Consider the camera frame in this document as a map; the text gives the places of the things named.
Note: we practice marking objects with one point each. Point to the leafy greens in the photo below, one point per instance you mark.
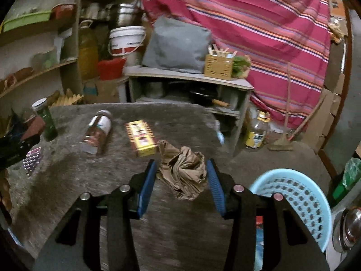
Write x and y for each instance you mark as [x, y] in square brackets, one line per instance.
[241, 66]

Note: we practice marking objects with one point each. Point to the brown bottle with white label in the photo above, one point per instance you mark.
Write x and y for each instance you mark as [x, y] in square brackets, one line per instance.
[96, 135]

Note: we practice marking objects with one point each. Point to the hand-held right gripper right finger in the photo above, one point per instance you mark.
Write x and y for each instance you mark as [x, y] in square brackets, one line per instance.
[215, 186]

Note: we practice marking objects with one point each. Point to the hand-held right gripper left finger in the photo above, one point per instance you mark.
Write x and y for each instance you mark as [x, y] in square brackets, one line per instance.
[148, 186]

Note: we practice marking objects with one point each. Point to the wooden framed door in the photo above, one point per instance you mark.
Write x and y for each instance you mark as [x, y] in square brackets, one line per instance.
[352, 104]

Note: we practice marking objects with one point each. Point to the yellow cardboard box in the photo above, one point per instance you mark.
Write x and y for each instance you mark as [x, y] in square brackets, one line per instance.
[141, 138]

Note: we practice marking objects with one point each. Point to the purple pill blister pack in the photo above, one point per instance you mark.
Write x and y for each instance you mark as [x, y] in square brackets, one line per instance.
[32, 161]

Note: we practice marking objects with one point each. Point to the steel kettle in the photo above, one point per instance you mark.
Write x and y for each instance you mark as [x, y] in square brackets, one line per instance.
[352, 225]

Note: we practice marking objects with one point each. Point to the small red basket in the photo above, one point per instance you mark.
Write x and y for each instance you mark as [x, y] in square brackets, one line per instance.
[63, 11]

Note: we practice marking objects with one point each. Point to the wooden stick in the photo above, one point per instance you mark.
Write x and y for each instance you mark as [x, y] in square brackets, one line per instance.
[288, 98]

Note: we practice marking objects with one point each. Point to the maroon pouch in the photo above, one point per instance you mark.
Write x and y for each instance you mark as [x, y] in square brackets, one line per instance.
[35, 127]

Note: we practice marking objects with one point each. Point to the cardboard box with blue print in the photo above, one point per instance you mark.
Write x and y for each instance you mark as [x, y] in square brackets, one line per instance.
[107, 90]

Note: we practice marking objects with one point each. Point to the clear plastic container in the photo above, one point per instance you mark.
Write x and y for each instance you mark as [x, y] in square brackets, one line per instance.
[48, 59]

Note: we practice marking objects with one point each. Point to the grey low cabinet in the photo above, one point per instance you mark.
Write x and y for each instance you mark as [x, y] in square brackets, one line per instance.
[183, 76]

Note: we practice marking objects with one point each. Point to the brown paper bag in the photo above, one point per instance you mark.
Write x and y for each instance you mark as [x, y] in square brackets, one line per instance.
[183, 169]

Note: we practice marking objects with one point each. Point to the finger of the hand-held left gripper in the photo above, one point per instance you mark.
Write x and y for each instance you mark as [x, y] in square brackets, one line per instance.
[14, 152]

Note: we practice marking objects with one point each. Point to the steel pot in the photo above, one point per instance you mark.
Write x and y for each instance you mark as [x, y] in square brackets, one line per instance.
[125, 15]

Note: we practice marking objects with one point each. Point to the yellow egg carton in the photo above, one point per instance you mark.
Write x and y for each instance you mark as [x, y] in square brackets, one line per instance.
[66, 99]

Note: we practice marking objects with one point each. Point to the wooden shelf unit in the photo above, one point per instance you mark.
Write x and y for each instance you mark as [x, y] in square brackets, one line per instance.
[70, 76]

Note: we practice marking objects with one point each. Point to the bamboo utensil holder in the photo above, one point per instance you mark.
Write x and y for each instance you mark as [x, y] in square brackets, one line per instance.
[218, 67]

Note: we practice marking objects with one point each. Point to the green plastic bag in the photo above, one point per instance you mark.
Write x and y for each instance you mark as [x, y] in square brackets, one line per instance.
[349, 175]

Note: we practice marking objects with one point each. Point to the dark green jar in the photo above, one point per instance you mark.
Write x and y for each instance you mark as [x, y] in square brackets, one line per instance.
[48, 124]

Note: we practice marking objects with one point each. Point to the green plastic tray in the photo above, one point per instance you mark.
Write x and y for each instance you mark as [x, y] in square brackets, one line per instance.
[25, 19]

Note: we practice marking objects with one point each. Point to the dried brown bundle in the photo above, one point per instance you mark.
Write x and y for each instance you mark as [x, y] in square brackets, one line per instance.
[336, 31]

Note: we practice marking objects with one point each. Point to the red plastic basket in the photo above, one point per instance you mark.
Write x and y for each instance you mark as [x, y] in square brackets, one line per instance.
[111, 69]

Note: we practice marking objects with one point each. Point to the grey cushion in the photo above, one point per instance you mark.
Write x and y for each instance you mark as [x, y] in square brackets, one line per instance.
[177, 45]

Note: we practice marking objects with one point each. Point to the red striped cloth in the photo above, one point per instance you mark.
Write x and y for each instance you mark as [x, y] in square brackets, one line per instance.
[253, 34]

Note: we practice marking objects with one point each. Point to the white plastic bucket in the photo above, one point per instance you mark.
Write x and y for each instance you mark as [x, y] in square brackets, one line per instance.
[127, 41]

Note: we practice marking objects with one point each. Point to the stack of flattened cardboard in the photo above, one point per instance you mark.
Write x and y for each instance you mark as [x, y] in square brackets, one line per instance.
[324, 113]

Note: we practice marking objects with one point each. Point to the large yellow oil jug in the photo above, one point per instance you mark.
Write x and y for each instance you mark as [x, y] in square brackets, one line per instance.
[88, 56]

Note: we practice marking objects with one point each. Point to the oil bottle with yellow label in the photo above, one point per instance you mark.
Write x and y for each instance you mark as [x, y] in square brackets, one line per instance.
[255, 138]

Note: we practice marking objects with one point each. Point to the flattened cardboard box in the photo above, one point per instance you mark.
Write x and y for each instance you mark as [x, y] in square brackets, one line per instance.
[335, 5]

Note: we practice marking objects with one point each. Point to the light blue plastic basket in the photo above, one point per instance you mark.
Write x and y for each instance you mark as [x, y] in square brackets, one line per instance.
[296, 183]

